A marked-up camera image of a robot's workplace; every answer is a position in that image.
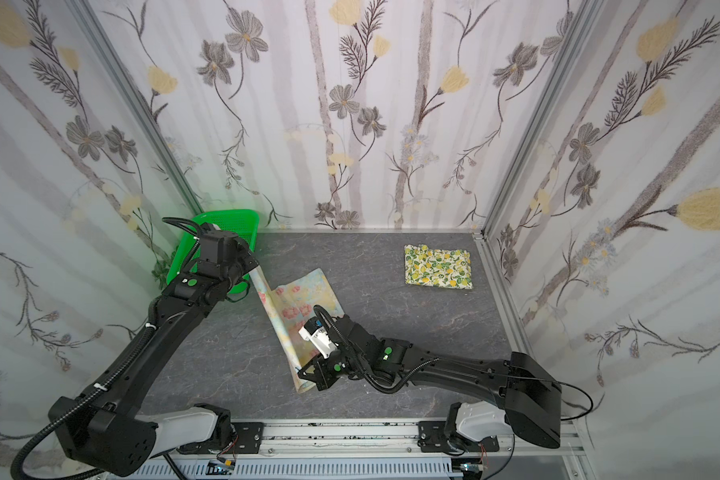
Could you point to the white slotted cable duct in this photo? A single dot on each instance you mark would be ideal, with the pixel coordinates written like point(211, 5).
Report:
point(332, 468)

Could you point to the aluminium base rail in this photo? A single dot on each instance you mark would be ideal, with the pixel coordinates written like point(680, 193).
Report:
point(380, 438)

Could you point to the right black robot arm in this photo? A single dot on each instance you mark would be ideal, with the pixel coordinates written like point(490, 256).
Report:
point(530, 397)

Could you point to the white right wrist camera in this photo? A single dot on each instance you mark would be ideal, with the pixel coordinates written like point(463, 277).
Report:
point(319, 338)

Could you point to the green plastic basket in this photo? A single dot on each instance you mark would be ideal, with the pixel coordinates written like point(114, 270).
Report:
point(243, 222)

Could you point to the pastel floral skirt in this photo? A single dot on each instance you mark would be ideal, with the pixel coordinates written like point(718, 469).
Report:
point(289, 307)

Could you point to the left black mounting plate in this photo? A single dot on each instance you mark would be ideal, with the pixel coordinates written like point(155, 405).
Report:
point(248, 437)

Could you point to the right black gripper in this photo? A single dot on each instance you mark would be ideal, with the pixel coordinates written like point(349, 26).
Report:
point(311, 369)

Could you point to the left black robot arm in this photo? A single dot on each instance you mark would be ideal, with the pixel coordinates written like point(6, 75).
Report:
point(101, 427)

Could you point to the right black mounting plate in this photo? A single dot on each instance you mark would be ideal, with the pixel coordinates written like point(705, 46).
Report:
point(432, 437)

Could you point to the lemon print yellow skirt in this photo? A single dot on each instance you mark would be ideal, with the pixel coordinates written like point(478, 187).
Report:
point(449, 269)

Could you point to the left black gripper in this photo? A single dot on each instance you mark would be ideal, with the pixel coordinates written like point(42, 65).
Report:
point(247, 264)

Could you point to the black mounting plate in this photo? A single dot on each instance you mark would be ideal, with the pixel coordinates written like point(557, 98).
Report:
point(432, 437)
point(248, 437)

